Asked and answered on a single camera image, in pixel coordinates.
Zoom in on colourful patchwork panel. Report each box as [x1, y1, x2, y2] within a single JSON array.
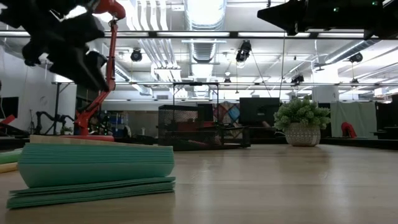
[[213, 102, 241, 126]]

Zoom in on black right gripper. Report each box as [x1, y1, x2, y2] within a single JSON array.
[[257, 0, 385, 40]]

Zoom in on red curved chair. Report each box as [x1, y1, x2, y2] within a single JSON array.
[[341, 121, 358, 139]]

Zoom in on black mesh desk organizer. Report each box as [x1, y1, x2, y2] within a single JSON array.
[[157, 105, 251, 152]]

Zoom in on black cabinet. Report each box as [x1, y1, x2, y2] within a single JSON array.
[[374, 95, 398, 139]]

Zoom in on black ceiling-hung camera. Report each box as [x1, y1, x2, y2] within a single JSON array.
[[348, 52, 364, 64], [290, 74, 305, 86], [130, 48, 144, 63], [235, 40, 252, 63]]

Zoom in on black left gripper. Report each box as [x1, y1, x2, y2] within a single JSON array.
[[21, 0, 109, 93]]

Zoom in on yellow pencil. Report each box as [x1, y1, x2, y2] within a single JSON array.
[[0, 162, 19, 174]]

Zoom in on green curtain panel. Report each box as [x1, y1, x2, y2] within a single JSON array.
[[330, 101, 377, 139]]

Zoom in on black monitor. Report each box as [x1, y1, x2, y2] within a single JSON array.
[[239, 97, 280, 127]]

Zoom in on teal sticky note pad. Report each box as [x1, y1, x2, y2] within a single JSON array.
[[6, 134, 177, 210]]

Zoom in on green plant in white pot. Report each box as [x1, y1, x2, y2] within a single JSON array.
[[273, 95, 331, 147]]

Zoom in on black overhead rig bar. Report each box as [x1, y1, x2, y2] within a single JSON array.
[[0, 30, 398, 40]]

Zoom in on black wall screen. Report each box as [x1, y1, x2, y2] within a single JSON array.
[[0, 96, 19, 119]]

